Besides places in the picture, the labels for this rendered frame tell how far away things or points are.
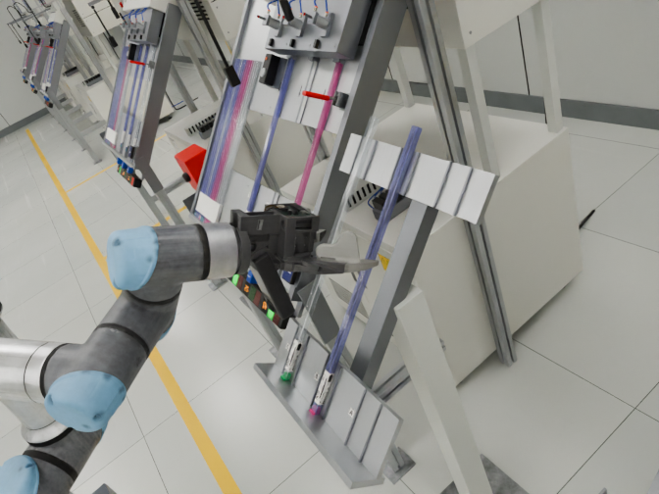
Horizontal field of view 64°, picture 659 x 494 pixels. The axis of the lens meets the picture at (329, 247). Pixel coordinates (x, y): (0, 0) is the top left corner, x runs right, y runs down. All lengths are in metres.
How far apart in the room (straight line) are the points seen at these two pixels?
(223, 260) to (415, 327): 0.40
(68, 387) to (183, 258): 0.19
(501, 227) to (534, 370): 0.50
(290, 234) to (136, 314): 0.22
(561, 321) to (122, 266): 1.56
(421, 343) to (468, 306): 0.64
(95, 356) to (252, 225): 0.25
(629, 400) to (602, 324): 0.29
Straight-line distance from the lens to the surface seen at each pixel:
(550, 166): 1.68
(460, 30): 1.32
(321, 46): 1.21
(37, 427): 1.19
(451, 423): 1.17
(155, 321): 0.72
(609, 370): 1.81
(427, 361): 1.01
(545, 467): 1.64
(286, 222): 0.70
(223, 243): 0.68
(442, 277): 1.46
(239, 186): 1.51
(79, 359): 0.68
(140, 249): 0.65
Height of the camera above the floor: 1.43
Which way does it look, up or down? 33 degrees down
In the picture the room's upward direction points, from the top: 24 degrees counter-clockwise
